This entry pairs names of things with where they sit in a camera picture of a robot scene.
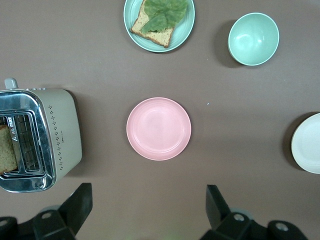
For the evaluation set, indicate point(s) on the pink plate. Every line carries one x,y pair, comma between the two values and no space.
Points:
158,128

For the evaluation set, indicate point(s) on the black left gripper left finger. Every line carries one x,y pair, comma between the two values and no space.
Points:
72,212

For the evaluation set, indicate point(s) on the beige plate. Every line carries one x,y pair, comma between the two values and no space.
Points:
308,143

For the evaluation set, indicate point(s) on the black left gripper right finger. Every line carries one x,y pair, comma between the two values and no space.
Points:
222,220

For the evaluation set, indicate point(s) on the green plate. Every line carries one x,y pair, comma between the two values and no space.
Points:
185,32

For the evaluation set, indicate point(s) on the brown toast slice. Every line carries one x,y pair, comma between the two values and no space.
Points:
160,37

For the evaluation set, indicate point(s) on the green lettuce leaf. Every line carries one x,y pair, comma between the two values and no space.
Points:
162,10

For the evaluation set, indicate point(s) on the beige and chrome toaster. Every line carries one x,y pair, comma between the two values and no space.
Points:
62,120

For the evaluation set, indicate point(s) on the green bowl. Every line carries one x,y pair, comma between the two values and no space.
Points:
253,40

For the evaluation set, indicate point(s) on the brown bread slice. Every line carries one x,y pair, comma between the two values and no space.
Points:
7,150

